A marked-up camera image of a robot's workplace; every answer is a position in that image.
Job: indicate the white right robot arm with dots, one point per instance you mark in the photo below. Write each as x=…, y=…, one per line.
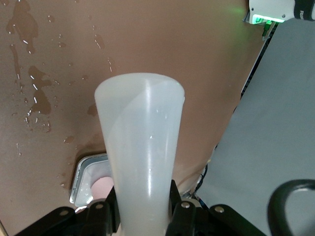
x=270, y=9

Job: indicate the pink cup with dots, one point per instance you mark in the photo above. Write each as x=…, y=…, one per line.
x=102, y=186

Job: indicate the silver kitchen scale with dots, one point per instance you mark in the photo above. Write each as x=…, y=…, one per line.
x=82, y=182

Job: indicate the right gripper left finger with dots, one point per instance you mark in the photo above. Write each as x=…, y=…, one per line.
x=103, y=221

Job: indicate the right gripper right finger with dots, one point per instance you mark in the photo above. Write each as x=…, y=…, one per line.
x=182, y=221

